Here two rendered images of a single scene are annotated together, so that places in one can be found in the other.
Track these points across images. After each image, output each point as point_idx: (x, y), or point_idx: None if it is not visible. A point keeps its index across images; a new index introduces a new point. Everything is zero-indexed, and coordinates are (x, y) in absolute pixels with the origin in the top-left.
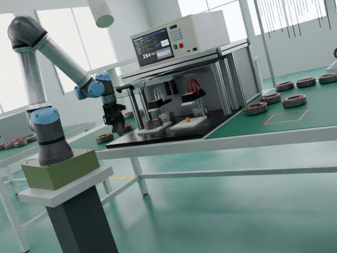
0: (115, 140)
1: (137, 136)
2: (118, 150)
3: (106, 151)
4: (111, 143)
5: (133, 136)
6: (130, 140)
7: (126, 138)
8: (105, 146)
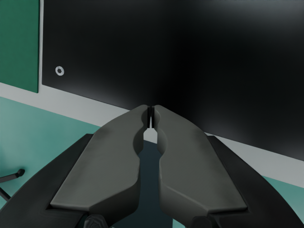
0: (51, 2)
1: (240, 29)
2: (154, 142)
3: (80, 120)
4: (70, 78)
5: (196, 1)
6: (208, 92)
7: (139, 7)
8: (8, 25)
